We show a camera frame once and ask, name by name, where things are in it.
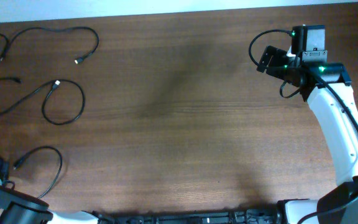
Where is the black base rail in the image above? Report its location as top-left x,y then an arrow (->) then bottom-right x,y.
91,204 -> 283,224

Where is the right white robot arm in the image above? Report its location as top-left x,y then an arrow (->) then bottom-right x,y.
246,25 -> 358,223

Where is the black USB cable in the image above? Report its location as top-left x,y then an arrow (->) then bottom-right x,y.
12,146 -> 63,200
0,26 -> 100,65
0,77 -> 86,126

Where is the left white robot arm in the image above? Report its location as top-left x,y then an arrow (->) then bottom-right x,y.
0,157 -> 101,224

